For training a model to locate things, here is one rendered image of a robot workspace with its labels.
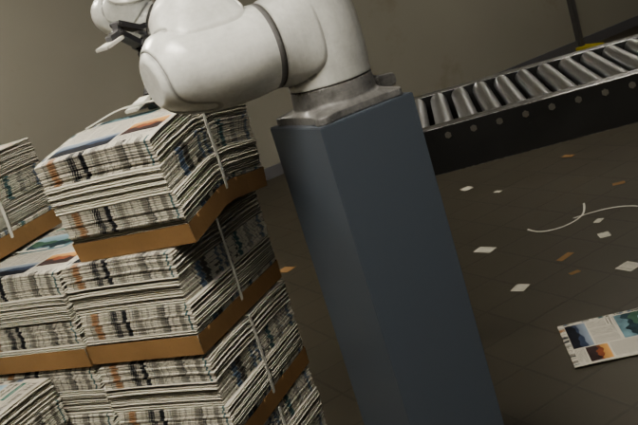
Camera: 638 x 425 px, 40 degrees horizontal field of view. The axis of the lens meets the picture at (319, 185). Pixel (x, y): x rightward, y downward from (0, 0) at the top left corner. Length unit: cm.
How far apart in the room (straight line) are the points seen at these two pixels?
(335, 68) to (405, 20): 519
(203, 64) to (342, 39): 25
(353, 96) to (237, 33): 24
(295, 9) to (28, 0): 423
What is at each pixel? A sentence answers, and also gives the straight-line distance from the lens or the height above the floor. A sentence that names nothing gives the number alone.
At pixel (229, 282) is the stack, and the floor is 69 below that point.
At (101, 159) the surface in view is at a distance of 172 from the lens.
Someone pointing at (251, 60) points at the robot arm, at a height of 114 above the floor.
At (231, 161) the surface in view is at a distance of 186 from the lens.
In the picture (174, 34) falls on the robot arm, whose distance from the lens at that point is 147.
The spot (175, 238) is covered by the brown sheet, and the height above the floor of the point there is 85.
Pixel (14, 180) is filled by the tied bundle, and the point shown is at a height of 99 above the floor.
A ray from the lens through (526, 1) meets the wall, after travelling 746.
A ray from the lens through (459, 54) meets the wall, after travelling 699.
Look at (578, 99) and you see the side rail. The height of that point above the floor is 78.
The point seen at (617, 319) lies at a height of 1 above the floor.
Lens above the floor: 125
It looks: 13 degrees down
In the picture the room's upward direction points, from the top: 17 degrees counter-clockwise
